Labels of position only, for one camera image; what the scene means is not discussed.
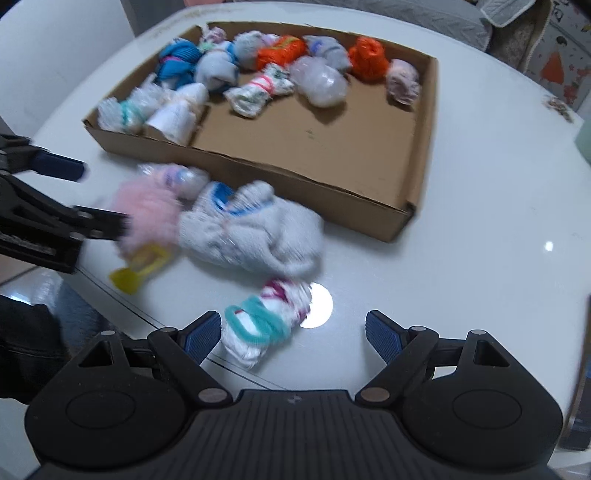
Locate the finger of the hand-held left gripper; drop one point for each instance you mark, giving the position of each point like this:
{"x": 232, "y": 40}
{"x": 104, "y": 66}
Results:
{"x": 99, "y": 221}
{"x": 60, "y": 167}

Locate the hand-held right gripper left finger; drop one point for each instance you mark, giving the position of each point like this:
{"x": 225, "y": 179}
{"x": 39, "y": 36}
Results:
{"x": 203, "y": 334}

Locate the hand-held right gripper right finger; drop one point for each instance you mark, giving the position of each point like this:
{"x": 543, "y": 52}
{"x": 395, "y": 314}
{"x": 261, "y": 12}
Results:
{"x": 383, "y": 334}

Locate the pink fluffy bundle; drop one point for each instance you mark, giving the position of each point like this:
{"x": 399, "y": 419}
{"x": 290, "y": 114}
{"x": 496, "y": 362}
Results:
{"x": 147, "y": 214}

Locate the pink white bundle teal tie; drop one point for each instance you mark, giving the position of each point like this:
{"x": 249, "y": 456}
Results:
{"x": 263, "y": 325}

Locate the shallow cardboard box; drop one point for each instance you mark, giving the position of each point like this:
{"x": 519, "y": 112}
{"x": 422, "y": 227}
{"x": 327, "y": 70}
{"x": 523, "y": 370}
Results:
{"x": 323, "y": 157}

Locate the yellow plastic item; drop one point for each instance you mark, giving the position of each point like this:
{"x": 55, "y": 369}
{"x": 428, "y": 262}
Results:
{"x": 138, "y": 270}

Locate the clear bundle with teal tie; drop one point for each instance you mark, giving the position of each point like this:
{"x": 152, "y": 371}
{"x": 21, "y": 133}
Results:
{"x": 127, "y": 113}

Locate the small clear printed bundle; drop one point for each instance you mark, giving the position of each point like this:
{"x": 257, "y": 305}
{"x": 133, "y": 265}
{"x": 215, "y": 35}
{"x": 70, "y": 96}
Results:
{"x": 184, "y": 177}

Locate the grey white sock bundle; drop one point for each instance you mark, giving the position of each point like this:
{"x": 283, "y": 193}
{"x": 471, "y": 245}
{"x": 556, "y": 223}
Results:
{"x": 251, "y": 228}

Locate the white paper bundle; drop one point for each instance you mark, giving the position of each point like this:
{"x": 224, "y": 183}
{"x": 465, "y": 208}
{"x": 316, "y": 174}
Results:
{"x": 178, "y": 115}

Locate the patterned bundle with red tie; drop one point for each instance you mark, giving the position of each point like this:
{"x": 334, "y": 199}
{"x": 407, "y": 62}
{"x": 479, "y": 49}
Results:
{"x": 257, "y": 92}

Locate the orange bundle with green label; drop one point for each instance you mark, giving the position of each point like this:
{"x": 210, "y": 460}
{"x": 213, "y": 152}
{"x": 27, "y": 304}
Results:
{"x": 281, "y": 53}

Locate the pale pink bundle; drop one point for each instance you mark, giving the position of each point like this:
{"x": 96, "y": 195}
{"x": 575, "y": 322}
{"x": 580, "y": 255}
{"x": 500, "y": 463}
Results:
{"x": 403, "y": 84}

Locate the clear plastic bag bundle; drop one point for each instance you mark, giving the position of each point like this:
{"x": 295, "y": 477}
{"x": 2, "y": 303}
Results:
{"x": 319, "y": 82}

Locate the plain orange bundle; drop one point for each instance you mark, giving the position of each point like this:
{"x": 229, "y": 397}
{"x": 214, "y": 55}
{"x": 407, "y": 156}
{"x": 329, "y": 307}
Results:
{"x": 368, "y": 59}

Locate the pale green container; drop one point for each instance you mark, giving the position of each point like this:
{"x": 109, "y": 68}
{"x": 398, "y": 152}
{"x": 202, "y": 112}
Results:
{"x": 583, "y": 141}

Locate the printed board with orange figure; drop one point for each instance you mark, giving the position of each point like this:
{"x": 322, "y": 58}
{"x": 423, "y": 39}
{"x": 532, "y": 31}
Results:
{"x": 563, "y": 60}

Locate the sofa with grey quilted cover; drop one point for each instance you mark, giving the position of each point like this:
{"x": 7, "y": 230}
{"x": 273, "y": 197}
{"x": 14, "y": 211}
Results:
{"x": 503, "y": 14}

